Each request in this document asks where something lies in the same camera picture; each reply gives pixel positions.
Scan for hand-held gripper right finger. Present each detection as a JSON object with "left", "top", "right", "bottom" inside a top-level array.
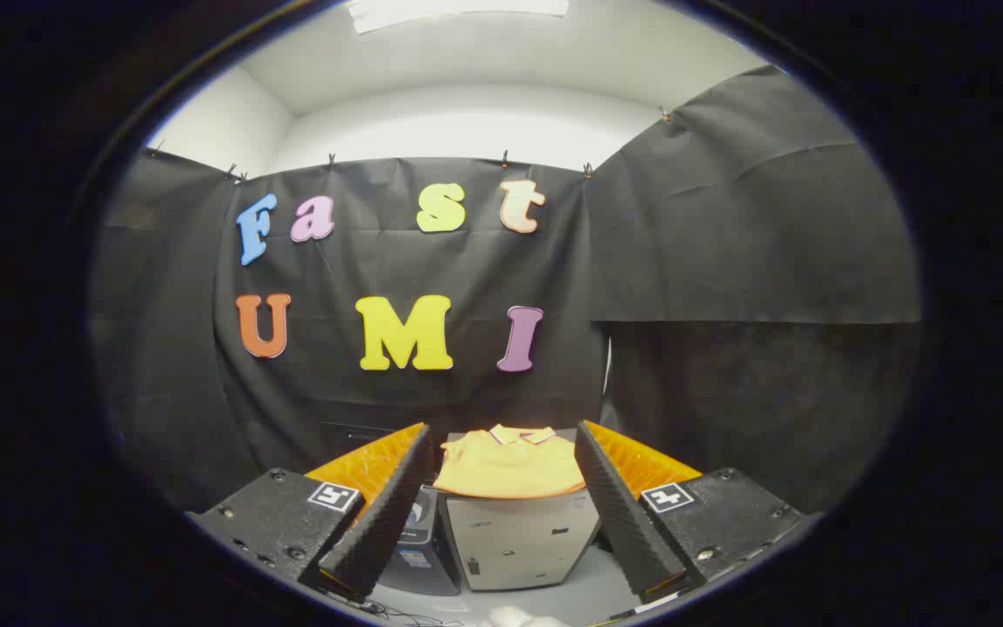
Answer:
[{"left": 574, "top": 420, "right": 804, "bottom": 603}]

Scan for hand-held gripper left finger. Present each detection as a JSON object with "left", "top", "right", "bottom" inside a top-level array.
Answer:
[{"left": 186, "top": 422, "right": 434, "bottom": 602}]

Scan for orange polo shirt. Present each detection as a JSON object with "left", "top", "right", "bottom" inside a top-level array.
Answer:
[{"left": 432, "top": 424, "right": 587, "bottom": 500}]

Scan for black backdrop cloth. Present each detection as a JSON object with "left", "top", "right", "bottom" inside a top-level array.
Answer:
[{"left": 92, "top": 65, "right": 922, "bottom": 515}]

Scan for ceiling light panel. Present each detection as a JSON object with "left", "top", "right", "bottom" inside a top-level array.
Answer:
[{"left": 347, "top": 0, "right": 570, "bottom": 34}]

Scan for black cables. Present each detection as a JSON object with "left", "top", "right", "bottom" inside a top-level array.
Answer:
[{"left": 327, "top": 592, "right": 463, "bottom": 627}]

